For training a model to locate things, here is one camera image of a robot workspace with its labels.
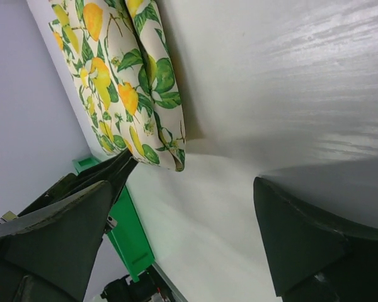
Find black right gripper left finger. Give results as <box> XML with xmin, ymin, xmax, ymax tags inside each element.
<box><xmin>0</xmin><ymin>181</ymin><xmax>112</xmax><ymax>301</ymax></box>

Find lemon print skirt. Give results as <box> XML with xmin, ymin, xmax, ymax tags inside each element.
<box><xmin>49</xmin><ymin>1</ymin><xmax>186</xmax><ymax>172</ymax></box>

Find aluminium front rail frame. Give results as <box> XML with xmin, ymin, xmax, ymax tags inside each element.
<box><xmin>147</xmin><ymin>262</ymin><xmax>188</xmax><ymax>302</ymax></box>

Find green plastic tray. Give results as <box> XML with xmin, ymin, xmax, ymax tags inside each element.
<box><xmin>71</xmin><ymin>156</ymin><xmax>157</xmax><ymax>283</ymax></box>

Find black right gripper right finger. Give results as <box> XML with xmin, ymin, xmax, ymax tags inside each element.
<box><xmin>253</xmin><ymin>177</ymin><xmax>378</xmax><ymax>301</ymax></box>

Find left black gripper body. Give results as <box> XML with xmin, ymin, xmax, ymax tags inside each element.
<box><xmin>18</xmin><ymin>150</ymin><xmax>137</xmax><ymax>217</ymax></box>

